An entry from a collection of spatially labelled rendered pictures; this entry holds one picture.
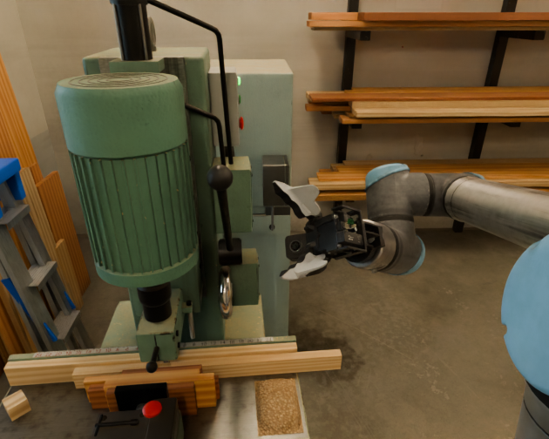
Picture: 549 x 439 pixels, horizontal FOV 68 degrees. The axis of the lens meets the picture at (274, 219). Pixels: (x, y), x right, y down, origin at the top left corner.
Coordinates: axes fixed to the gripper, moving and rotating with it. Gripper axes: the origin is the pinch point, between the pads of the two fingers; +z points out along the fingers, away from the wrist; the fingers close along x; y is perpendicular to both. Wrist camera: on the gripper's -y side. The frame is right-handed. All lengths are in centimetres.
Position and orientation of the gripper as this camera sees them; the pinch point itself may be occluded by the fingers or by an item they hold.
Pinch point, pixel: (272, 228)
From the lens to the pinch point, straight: 61.5
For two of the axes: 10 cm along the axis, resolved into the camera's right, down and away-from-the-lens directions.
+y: 6.9, -2.8, -6.7
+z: -7.2, -1.8, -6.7
